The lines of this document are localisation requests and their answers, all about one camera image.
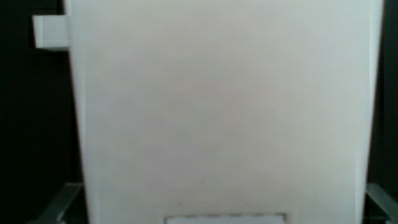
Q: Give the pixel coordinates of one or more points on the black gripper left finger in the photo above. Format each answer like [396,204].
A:
[53,213]

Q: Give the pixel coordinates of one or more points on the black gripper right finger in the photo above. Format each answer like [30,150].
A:
[384,202]

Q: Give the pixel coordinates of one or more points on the small white cabinet top block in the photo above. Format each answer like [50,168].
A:
[224,93]

